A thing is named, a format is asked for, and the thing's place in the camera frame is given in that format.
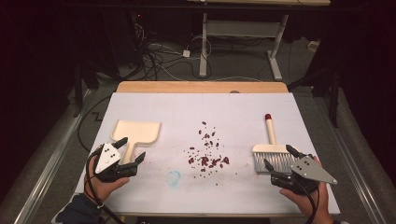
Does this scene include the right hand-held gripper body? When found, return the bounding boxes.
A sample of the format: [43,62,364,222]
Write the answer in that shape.
[270,154,339,196]

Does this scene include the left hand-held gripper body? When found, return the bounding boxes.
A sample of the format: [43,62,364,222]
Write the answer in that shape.
[92,142,138,183]

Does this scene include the cream plastic dustpan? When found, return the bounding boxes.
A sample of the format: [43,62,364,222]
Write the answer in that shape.
[110,119,163,166]

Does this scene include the cream hand brush grey bristles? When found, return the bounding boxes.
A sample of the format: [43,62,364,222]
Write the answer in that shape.
[251,113,298,174]

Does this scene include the heap of red beans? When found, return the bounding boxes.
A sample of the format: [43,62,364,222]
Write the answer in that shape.
[183,120,239,188]

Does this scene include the person's left hand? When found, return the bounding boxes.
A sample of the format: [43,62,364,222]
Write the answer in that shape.
[88,155,131,203]

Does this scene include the person's right hand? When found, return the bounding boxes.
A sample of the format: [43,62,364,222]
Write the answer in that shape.
[278,182,334,224]

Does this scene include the white table mat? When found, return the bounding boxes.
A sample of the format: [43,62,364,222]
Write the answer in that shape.
[75,91,341,216]

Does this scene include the wooden table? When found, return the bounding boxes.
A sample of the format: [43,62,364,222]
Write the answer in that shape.
[116,80,289,94]

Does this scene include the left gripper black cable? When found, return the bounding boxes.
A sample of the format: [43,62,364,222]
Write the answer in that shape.
[84,146,125,224]

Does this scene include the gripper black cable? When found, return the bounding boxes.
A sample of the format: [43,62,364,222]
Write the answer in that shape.
[84,146,125,224]
[293,178,321,224]

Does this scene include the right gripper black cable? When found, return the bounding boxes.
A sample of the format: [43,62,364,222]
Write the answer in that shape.
[293,178,321,224]

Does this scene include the long black floor cable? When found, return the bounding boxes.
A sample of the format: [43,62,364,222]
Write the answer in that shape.
[77,94,112,153]

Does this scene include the grey metal floor rail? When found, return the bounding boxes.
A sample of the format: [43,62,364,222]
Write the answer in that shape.
[13,90,94,224]
[314,96,387,224]

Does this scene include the white floor cable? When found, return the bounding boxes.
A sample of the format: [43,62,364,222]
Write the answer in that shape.
[148,42,262,83]

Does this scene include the tangle of black floor cables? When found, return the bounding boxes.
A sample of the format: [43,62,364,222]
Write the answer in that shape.
[130,24,213,82]

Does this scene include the white metal frame desk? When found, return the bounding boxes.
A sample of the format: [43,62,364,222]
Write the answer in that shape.
[186,0,331,82]

